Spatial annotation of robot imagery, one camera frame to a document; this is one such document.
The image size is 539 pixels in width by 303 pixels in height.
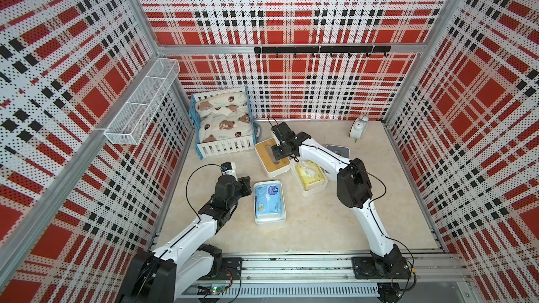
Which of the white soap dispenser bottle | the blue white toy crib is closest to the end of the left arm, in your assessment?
the blue white toy crib

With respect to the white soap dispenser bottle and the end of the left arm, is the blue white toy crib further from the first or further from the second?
the white soap dispenser bottle

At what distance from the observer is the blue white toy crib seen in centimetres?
104
